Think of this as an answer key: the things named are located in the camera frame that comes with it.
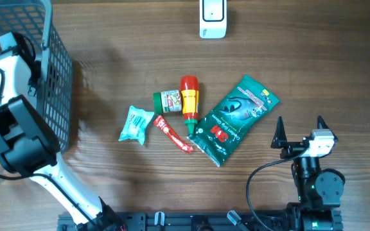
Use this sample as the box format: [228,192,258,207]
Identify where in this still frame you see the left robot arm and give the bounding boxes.
[0,31,126,230]

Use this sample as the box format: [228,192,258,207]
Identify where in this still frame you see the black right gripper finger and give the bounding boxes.
[317,115,338,141]
[270,116,288,149]

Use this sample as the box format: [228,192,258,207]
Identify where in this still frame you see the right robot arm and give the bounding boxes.
[270,116,346,231]

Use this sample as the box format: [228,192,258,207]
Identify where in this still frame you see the pale teal tissue packet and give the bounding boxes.
[118,105,155,145]

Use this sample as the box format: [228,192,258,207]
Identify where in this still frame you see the white barcode scanner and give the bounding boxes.
[199,0,227,39]

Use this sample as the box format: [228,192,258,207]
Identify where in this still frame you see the green 3M gloves packet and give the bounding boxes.
[188,74,280,167]

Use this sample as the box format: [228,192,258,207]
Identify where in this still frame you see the red sauce bottle green cap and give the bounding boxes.
[180,75,199,134]

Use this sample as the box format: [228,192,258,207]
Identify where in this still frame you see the black right camera cable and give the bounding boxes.
[245,147,310,231]

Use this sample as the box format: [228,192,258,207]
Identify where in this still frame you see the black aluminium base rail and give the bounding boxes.
[57,210,344,231]

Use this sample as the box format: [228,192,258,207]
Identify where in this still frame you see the grey plastic mesh basket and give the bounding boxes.
[0,1,73,153]

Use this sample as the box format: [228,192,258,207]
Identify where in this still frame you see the red Nescafe stick sachet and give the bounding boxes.
[154,115,194,153]

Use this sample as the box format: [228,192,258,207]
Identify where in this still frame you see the green lid spice jar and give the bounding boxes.
[153,90,182,114]

